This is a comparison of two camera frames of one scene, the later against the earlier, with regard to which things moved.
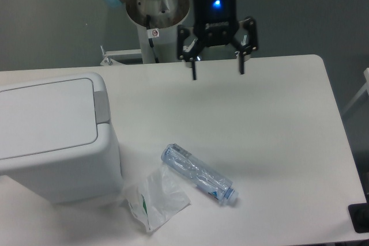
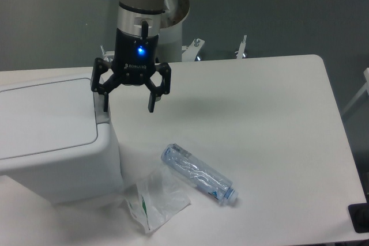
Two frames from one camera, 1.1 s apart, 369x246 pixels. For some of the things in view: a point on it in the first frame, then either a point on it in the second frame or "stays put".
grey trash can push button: [101, 105] stays put
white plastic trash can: [56, 137] stays put
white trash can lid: [46, 117] stays put
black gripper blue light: [214, 15] to [135, 61]
